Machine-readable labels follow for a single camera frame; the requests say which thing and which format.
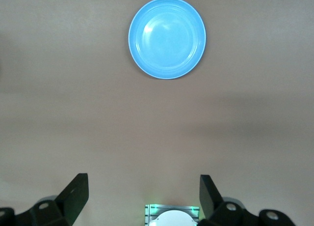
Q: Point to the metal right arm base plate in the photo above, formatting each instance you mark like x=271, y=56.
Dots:
x=150, y=210

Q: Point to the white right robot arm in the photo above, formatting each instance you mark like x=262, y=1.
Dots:
x=174, y=218

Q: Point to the blue round plate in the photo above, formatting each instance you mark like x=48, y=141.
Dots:
x=166, y=39

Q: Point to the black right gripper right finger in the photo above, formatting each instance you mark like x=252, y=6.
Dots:
x=220, y=212

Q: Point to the brown table cover sheet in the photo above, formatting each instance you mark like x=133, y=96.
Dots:
x=49, y=118

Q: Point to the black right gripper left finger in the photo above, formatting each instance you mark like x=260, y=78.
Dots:
x=61, y=208

